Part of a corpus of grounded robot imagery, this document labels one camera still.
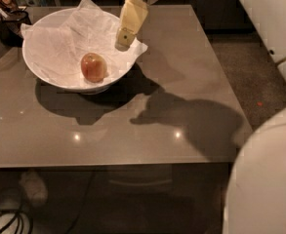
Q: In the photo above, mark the white crumpled paper sheet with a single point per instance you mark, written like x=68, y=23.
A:
x=67, y=43

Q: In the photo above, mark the dark bag with strap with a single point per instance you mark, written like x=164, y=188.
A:
x=11, y=20

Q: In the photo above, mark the white bowl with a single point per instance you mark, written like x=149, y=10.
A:
x=67, y=82

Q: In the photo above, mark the white sock foot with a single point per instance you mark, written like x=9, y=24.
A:
x=34, y=188

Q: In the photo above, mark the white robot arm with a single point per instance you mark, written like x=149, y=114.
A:
x=255, y=200

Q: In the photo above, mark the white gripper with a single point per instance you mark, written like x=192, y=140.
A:
x=133, y=16

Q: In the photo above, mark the red yellow apple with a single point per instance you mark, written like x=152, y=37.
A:
x=93, y=67

